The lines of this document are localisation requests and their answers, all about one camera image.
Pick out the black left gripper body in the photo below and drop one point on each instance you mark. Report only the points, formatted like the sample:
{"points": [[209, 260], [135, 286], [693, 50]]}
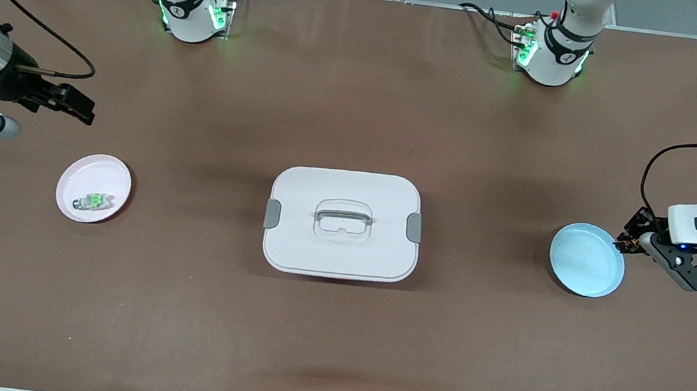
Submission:
{"points": [[641, 227]]}

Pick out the brown table mat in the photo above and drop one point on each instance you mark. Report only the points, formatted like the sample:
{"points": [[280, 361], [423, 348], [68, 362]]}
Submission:
{"points": [[329, 341]]}

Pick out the light blue round plate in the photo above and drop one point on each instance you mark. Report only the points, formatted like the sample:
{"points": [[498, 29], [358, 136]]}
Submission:
{"points": [[586, 260]]}

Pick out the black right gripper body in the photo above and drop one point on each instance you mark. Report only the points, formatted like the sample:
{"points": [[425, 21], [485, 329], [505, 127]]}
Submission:
{"points": [[18, 83]]}

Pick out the white lidded storage box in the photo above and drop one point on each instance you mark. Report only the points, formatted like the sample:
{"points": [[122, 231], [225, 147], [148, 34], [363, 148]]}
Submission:
{"points": [[340, 255]]}

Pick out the pink round plate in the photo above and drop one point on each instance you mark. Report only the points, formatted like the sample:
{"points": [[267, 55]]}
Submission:
{"points": [[95, 179]]}

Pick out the green and clear switch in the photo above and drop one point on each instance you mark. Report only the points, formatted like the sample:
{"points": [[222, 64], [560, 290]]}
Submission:
{"points": [[95, 200]]}

